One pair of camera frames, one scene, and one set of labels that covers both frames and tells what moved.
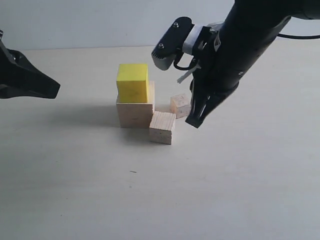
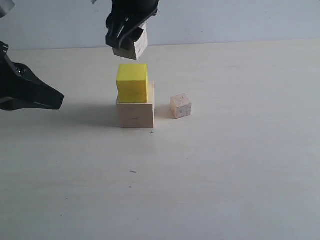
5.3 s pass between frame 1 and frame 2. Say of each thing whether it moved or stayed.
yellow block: stayed
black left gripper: moved
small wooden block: stayed
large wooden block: stayed
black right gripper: moved
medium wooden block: moved
